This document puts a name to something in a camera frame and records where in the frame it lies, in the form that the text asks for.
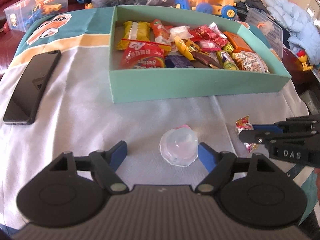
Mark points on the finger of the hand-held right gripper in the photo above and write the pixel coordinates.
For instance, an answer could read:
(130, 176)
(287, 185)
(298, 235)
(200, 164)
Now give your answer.
(252, 137)
(267, 128)

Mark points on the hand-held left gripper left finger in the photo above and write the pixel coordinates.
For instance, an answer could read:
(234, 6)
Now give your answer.
(118, 153)

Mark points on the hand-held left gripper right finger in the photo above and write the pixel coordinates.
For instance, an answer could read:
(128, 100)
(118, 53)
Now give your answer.
(207, 155)

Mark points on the floral candy wrapper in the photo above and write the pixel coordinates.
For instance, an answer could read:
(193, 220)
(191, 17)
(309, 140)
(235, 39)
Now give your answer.
(243, 125)

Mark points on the clear jelly cup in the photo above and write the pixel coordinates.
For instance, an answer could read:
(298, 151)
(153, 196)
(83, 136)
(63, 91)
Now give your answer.
(180, 33)
(178, 146)

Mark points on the orange striped snack packet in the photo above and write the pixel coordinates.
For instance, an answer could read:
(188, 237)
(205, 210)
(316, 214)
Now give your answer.
(251, 61)

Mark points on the teal cardboard box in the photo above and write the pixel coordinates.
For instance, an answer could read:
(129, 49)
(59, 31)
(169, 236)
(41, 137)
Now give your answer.
(190, 85)

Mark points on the yellow green snack packet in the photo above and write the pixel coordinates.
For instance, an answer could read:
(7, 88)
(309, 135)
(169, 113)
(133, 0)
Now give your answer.
(226, 60)

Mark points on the dark brown gold packet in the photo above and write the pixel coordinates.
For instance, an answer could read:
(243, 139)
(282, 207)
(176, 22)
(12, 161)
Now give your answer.
(207, 58)

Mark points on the small orange packet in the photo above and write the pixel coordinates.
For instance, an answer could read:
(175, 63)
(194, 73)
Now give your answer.
(237, 41)

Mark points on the purple snack bar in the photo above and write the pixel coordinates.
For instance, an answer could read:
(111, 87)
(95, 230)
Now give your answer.
(178, 62)

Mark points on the red rainbow print candy bag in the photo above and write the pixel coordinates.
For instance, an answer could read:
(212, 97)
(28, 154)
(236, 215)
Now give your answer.
(142, 56)

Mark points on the pink packet red edges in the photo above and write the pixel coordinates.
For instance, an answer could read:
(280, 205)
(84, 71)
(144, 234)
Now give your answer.
(208, 45)

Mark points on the yellow brown snack packet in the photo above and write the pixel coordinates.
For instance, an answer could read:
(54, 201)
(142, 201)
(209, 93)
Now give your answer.
(186, 47)

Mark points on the red candy packet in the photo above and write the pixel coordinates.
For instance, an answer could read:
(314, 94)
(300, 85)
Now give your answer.
(207, 33)

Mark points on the red long snack packet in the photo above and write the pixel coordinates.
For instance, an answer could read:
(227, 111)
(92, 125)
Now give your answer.
(160, 33)

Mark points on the yellow toy figure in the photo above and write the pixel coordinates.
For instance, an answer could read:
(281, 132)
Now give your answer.
(305, 61)

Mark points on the clear plastic case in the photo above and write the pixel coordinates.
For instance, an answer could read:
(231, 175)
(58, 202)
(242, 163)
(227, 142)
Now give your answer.
(268, 30)

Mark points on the light blue fluffy blanket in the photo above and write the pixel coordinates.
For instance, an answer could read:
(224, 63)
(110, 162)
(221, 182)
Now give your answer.
(292, 22)

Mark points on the black smartphone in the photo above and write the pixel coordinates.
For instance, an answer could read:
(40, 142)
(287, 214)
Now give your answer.
(32, 87)

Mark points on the dark grey clothing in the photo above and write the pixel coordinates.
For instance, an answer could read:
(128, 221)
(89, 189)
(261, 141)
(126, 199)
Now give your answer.
(252, 5)

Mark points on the small orange ball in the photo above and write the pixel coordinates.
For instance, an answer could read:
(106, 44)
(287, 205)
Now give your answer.
(89, 5)

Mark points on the clear plastic toy container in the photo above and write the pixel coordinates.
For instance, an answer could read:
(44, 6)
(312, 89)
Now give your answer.
(37, 7)

